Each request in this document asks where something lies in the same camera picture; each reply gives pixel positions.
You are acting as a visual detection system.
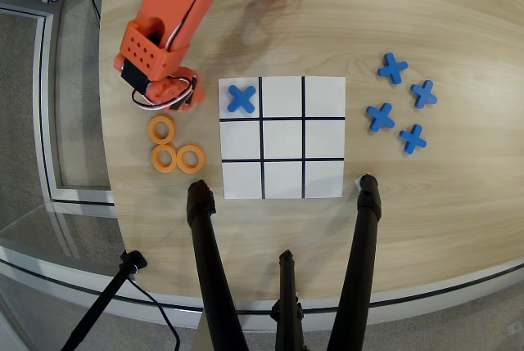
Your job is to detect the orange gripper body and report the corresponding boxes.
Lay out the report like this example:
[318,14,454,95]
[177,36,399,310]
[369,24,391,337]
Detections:
[141,65,198,113]

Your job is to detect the blue cross piece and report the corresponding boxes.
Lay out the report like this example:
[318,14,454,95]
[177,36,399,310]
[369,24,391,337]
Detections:
[409,79,439,110]
[365,102,396,133]
[399,124,428,156]
[227,84,258,115]
[377,52,409,85]

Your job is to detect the white tic-tac-toe grid sheet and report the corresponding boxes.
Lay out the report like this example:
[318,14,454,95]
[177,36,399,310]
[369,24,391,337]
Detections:
[218,75,347,200]

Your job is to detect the white framed glass panel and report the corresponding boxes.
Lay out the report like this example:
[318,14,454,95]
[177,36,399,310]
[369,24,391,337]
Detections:
[0,0,119,209]

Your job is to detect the thin black tripod leg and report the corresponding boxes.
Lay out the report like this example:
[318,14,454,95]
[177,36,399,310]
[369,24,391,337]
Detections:
[269,249,308,351]

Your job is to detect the black stand pole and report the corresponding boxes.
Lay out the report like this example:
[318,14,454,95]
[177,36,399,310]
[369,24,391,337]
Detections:
[59,250,148,351]

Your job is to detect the white servo cable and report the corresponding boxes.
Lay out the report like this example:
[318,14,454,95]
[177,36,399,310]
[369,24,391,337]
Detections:
[130,75,199,112]

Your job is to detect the orange ring piece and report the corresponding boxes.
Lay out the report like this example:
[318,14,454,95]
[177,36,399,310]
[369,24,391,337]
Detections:
[176,144,206,175]
[147,115,178,144]
[151,144,180,173]

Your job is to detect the black cable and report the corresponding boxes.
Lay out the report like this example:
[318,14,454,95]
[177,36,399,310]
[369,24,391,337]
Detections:
[126,275,182,351]

